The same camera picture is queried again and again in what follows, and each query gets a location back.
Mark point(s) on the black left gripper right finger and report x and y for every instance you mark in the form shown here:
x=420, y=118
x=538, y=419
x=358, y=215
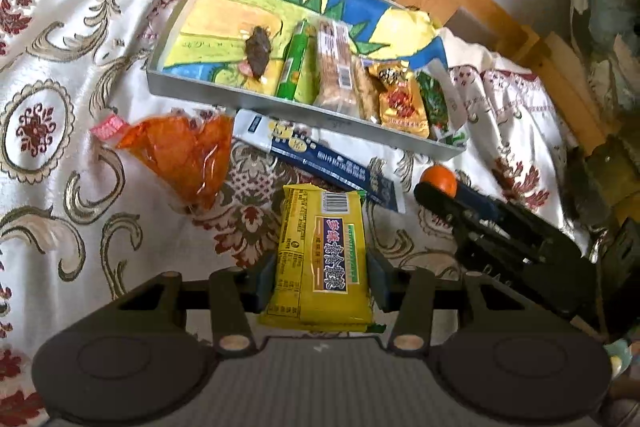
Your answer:
x=493, y=350

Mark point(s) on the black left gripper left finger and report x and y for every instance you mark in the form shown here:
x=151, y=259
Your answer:
x=151, y=351

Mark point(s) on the small orange fruit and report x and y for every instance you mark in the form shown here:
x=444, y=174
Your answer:
x=442, y=178

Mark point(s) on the green vegetable snack packet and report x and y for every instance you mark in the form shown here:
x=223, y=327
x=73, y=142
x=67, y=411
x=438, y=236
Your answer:
x=444, y=108

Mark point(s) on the golden orange snack packet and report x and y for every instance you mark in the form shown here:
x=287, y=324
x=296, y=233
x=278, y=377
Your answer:
x=401, y=106

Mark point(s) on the yellow snack pack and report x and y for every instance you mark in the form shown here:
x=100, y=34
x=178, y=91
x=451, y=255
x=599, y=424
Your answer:
x=321, y=283

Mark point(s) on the pale noodle snack pack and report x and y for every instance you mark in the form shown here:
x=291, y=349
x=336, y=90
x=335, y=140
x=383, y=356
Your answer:
x=367, y=93

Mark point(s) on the brown cracker pack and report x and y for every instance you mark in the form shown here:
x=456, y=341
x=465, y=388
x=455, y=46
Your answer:
x=336, y=90

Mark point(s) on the blue white powder sachet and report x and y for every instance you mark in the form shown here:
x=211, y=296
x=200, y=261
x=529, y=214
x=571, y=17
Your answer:
x=289, y=144

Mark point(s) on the orange chips bag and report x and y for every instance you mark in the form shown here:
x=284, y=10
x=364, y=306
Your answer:
x=189, y=152

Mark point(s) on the green stick snack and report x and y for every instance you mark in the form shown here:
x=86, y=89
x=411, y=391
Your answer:
x=293, y=62

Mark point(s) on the dark dried plum snack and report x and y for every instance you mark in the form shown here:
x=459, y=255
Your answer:
x=257, y=53

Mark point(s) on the grey tray with dinosaur drawing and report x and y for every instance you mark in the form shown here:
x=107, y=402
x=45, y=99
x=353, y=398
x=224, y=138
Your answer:
x=198, y=57

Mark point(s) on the white floral bedspread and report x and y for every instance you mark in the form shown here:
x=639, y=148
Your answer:
x=82, y=224

